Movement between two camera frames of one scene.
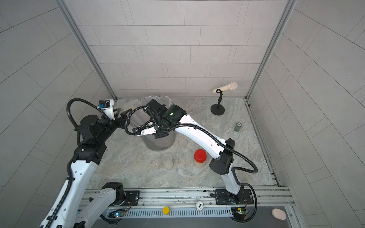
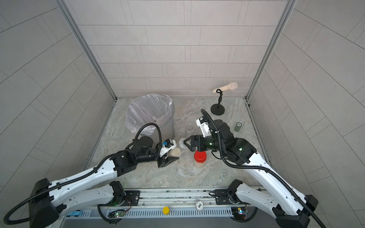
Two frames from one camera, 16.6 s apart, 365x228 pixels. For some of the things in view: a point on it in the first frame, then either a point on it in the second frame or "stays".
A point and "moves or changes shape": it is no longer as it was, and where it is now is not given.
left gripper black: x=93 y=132 -> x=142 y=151
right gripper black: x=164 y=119 -> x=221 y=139
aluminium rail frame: x=189 y=203 stays
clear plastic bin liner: x=138 y=117 stays
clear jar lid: x=182 y=142 stays
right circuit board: x=239 y=213 stays
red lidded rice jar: x=200 y=156 stays
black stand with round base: x=218 y=109 stays
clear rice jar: x=167 y=160 moves or changes shape
